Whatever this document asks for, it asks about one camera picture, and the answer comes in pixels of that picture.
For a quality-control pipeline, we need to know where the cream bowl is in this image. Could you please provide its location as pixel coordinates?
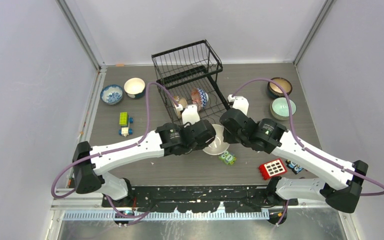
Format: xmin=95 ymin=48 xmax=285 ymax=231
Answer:
xmin=203 ymin=124 xmax=230 ymax=156
xmin=172 ymin=95 xmax=188 ymax=119

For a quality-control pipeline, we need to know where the mint green bowl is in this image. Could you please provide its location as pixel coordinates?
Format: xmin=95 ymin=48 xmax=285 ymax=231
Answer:
xmin=270 ymin=97 xmax=290 ymax=121

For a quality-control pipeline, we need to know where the brown rimmed bowl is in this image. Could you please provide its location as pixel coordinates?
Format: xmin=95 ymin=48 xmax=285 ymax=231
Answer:
xmin=267 ymin=77 xmax=293 ymax=98

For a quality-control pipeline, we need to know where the black wire dish rack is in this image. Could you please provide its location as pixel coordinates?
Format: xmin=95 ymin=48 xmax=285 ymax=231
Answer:
xmin=151 ymin=39 xmax=231 ymax=124

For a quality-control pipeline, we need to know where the dark teal bowl white foot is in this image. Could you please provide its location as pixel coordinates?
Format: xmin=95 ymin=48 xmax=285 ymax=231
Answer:
xmin=124 ymin=77 xmax=146 ymax=99

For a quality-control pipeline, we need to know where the blue white patterned bowl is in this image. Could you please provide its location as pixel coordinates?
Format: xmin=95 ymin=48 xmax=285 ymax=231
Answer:
xmin=100 ymin=84 xmax=124 ymax=105

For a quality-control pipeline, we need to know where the teal bowl tan interior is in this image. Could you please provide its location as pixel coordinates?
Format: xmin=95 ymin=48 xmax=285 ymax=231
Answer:
xmin=266 ymin=88 xmax=279 ymax=99

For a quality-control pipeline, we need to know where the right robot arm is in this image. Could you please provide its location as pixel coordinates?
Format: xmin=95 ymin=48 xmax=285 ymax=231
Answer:
xmin=220 ymin=108 xmax=368 ymax=214

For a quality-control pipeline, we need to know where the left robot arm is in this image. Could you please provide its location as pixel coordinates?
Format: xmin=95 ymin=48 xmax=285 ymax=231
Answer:
xmin=73 ymin=119 xmax=216 ymax=207

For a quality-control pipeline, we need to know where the green owl block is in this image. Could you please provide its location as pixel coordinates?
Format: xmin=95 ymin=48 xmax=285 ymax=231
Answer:
xmin=218 ymin=151 xmax=237 ymax=165

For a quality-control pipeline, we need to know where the red patterned bowl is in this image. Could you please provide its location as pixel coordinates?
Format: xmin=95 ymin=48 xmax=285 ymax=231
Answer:
xmin=191 ymin=87 xmax=209 ymax=111

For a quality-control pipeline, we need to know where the red grid block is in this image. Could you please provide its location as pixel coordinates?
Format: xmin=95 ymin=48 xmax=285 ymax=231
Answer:
xmin=258 ymin=158 xmax=288 ymax=181

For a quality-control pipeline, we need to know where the dark blue owl block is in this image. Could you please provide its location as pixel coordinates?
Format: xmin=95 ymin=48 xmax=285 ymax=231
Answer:
xmin=285 ymin=160 xmax=304 ymax=175

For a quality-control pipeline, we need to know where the yellow blue toy block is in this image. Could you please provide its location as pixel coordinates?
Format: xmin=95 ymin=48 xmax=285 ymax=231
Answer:
xmin=118 ymin=112 xmax=134 ymax=137

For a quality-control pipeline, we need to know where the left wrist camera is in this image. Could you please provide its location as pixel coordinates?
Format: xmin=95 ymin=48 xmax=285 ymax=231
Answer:
xmin=174 ymin=104 xmax=201 ymax=125

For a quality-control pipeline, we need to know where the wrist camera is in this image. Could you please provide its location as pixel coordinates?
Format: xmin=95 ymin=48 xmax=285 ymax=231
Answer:
xmin=227 ymin=94 xmax=249 ymax=116
xmin=174 ymin=104 xmax=201 ymax=125

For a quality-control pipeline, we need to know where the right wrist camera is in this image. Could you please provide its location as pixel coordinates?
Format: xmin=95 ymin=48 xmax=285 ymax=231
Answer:
xmin=227 ymin=94 xmax=249 ymax=116

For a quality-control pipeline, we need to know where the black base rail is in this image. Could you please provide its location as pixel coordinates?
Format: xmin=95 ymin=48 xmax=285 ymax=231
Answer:
xmin=125 ymin=185 xmax=299 ymax=215

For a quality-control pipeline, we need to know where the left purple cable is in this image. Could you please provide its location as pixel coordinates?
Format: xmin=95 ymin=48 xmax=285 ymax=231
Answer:
xmin=50 ymin=81 xmax=184 ymax=226

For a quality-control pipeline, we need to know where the purple cable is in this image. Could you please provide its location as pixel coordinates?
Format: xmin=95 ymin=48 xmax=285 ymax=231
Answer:
xmin=50 ymin=81 xmax=184 ymax=226
xmin=231 ymin=77 xmax=384 ymax=197

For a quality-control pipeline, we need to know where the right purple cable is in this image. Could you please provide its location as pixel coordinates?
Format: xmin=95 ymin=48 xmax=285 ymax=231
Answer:
xmin=231 ymin=77 xmax=384 ymax=197

